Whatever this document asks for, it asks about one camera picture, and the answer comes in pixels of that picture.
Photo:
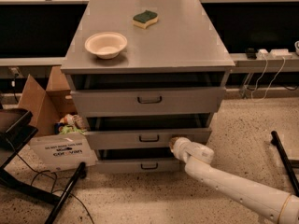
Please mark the yellowish foam gripper tip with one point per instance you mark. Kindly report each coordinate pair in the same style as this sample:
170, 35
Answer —
181, 146

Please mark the grey drawer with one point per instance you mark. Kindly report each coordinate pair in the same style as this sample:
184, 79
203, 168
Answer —
137, 160
146, 131
136, 102

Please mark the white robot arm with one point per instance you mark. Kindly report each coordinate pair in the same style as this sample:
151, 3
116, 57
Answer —
276, 205

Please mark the grey bottom drawer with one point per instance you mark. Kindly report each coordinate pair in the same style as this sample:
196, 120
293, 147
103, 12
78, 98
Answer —
137, 160

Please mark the grey drawer cabinet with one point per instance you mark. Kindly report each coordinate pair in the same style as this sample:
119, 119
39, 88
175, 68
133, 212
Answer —
181, 50

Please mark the grey top drawer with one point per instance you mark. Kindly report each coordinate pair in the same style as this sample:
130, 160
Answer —
136, 102

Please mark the black stand leg right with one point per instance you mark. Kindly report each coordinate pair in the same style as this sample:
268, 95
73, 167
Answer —
289, 165

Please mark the colourful toys in box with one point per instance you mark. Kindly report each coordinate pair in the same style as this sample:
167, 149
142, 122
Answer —
70, 124

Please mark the open cardboard box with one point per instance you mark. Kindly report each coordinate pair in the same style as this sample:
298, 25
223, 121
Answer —
48, 105

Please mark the white paper bowl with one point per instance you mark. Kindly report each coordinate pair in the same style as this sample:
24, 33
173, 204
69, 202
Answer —
106, 45

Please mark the black small device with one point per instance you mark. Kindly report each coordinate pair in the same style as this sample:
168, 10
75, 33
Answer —
250, 53

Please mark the green yellow sponge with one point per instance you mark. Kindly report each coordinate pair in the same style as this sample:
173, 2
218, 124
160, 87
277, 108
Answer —
145, 19

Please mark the white power adapter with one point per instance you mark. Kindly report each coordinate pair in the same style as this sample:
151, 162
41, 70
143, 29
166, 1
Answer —
262, 53

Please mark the white power strip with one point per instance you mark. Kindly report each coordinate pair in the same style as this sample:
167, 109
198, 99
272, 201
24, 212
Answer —
280, 53

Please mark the black stand left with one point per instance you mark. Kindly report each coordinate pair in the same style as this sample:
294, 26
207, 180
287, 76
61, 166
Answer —
15, 133

